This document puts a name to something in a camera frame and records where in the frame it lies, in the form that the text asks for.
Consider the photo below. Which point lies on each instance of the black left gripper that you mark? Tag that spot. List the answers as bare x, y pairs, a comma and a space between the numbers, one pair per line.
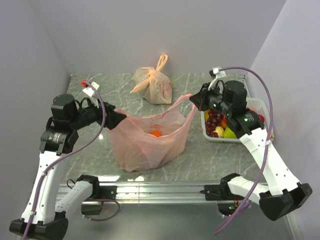
113, 117

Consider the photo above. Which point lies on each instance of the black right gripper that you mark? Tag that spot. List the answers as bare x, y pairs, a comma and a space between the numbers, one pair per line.
200, 99

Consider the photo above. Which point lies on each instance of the pink plastic bag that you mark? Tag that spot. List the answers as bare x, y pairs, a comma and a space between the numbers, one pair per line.
135, 149

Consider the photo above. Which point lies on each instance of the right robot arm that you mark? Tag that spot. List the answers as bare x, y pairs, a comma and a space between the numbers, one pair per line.
283, 192

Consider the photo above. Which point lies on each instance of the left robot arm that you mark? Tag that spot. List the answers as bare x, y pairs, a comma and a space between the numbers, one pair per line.
45, 218

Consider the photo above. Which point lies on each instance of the tied beige plastic bag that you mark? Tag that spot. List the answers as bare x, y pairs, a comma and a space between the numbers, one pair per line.
152, 85

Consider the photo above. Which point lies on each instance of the green fake guava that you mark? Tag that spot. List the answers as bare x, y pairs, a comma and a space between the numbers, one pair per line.
261, 118

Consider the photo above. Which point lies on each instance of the dark red grape bunch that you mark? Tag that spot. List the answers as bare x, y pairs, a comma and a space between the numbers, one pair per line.
213, 127

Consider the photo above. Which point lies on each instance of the white plastic fruit basket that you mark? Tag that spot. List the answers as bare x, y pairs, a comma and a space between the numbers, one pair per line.
254, 104

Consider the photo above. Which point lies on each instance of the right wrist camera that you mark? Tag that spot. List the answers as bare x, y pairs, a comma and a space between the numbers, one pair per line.
216, 74

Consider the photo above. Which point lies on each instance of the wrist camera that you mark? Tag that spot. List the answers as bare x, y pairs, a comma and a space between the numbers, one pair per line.
87, 90
216, 74

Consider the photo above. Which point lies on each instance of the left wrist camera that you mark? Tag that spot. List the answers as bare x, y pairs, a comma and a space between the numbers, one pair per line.
87, 90

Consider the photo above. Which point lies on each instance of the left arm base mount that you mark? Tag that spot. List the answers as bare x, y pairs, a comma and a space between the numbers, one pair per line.
93, 206

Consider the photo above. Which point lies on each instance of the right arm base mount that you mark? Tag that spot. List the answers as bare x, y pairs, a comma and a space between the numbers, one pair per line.
227, 202

